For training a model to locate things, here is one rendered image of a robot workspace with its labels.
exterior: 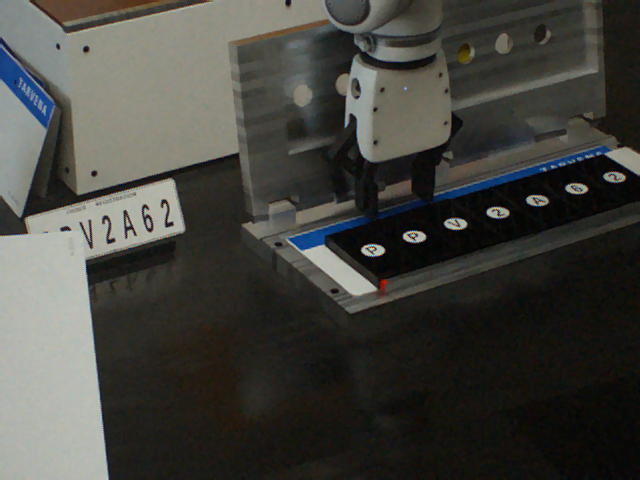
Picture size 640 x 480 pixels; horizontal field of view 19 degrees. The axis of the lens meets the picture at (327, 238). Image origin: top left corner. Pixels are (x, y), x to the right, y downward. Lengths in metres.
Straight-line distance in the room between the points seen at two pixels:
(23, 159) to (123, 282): 0.21
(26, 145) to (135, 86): 0.13
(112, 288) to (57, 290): 0.21
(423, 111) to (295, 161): 0.14
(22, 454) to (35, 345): 0.15
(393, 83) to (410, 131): 0.06
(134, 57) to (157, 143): 0.11
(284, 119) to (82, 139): 0.23
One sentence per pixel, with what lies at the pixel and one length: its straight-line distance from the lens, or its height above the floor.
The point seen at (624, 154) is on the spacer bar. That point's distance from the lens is 2.08.
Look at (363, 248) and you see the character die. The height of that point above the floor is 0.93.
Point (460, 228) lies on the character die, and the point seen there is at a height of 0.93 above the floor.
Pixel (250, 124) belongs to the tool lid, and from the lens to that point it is 1.88.
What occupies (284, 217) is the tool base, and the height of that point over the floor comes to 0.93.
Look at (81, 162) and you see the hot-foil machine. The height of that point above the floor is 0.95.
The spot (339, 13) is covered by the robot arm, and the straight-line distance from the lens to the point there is 1.77.
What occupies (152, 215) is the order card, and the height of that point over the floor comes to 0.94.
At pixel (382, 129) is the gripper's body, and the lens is 1.88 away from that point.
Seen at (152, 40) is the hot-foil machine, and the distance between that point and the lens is 2.00.
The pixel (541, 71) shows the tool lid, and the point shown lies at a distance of 2.08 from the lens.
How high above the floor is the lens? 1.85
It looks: 29 degrees down
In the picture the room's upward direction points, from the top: straight up
